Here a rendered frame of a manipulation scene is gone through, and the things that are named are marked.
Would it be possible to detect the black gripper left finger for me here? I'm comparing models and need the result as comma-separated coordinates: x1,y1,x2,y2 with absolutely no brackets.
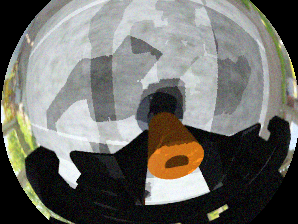
69,129,148,205

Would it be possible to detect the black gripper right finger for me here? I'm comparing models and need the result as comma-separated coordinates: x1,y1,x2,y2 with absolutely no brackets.
185,123,262,192

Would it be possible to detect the orange knob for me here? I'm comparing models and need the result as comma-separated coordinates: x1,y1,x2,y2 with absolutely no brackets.
146,113,204,180

